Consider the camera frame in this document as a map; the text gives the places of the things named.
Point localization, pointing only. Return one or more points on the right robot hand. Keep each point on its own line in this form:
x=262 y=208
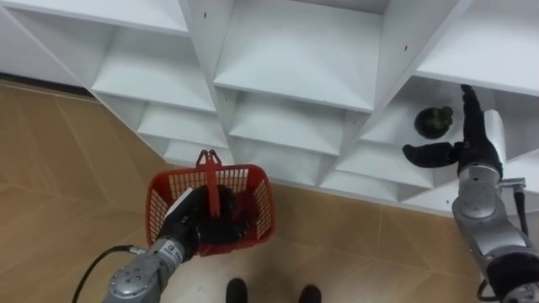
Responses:
x=476 y=139

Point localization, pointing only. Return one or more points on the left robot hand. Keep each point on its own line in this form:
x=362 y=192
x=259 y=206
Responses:
x=185 y=219

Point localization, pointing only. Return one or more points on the red plastic basket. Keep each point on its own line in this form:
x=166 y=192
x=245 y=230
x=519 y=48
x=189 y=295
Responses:
x=261 y=210

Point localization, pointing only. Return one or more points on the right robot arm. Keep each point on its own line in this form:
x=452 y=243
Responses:
x=492 y=235

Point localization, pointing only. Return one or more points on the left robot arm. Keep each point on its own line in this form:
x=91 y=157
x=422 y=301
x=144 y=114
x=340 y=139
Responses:
x=139 y=278

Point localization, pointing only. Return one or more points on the green plant in black pot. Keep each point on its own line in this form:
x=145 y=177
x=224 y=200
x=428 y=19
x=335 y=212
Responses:
x=433 y=123

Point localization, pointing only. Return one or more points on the white cubby shelf unit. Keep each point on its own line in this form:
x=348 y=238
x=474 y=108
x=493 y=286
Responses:
x=295 y=63

